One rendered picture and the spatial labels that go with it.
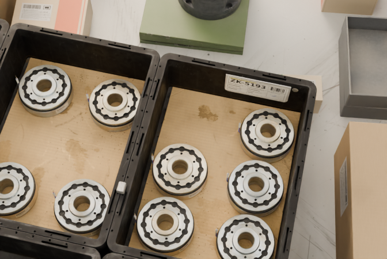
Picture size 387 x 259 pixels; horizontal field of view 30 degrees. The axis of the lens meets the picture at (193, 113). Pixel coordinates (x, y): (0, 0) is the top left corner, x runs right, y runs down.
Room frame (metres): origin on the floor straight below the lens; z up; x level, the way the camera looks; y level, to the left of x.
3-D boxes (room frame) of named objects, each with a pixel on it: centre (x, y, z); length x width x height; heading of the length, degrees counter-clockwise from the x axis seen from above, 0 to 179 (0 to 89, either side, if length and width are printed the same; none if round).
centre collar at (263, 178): (0.50, -0.12, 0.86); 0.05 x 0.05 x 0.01
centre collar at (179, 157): (0.53, 0.02, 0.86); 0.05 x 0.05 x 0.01
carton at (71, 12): (0.93, 0.32, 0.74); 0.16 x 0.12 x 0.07; 88
